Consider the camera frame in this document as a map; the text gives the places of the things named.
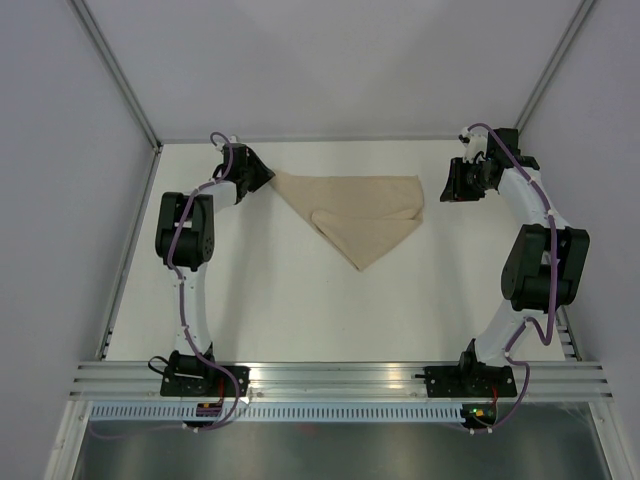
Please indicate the right aluminium frame post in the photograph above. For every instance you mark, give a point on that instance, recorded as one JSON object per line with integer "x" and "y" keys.
{"x": 560, "y": 53}

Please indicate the beige cloth napkin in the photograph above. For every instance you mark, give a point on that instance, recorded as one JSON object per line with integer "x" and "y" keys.
{"x": 362, "y": 217}

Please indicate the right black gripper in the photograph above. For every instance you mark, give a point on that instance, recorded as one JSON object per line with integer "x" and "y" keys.
{"x": 456, "y": 190}

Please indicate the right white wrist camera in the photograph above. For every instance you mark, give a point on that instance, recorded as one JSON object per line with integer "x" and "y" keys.
{"x": 475, "y": 145}

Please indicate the left aluminium frame post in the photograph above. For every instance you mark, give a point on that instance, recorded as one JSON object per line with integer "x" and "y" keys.
{"x": 89, "y": 23}

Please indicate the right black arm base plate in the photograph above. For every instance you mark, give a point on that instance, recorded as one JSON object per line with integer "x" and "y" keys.
{"x": 481, "y": 383}

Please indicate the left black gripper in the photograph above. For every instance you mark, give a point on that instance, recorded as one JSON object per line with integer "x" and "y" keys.
{"x": 264, "y": 174}

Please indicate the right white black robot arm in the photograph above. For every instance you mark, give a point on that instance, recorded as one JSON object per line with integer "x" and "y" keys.
{"x": 544, "y": 267}

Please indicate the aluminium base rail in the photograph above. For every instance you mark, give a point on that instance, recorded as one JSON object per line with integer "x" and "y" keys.
{"x": 399, "y": 382}

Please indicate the aluminium frame post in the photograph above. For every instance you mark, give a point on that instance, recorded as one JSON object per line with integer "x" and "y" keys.
{"x": 89, "y": 23}
{"x": 560, "y": 53}

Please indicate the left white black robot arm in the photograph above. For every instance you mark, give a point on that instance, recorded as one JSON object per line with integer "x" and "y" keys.
{"x": 185, "y": 242}

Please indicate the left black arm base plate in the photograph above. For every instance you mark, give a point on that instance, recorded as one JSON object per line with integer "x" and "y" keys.
{"x": 205, "y": 382}

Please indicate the white slotted cable duct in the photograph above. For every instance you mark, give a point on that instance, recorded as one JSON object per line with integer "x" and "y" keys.
{"x": 375, "y": 412}

